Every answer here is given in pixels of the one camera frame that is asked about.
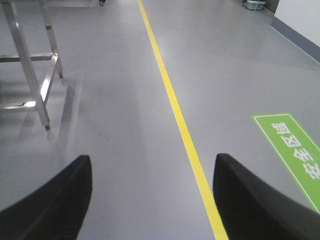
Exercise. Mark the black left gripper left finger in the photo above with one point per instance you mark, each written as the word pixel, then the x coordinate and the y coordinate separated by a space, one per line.
pixel 55 211

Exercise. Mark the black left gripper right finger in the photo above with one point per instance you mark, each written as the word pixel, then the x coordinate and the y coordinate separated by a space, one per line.
pixel 251 209

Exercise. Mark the green floor sign sticker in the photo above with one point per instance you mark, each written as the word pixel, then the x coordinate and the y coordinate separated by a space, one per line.
pixel 297 150

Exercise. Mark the stainless steel table legs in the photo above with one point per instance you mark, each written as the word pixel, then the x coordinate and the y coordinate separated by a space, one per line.
pixel 40 92

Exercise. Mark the teal basket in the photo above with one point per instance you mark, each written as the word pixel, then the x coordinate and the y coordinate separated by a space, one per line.
pixel 256 5

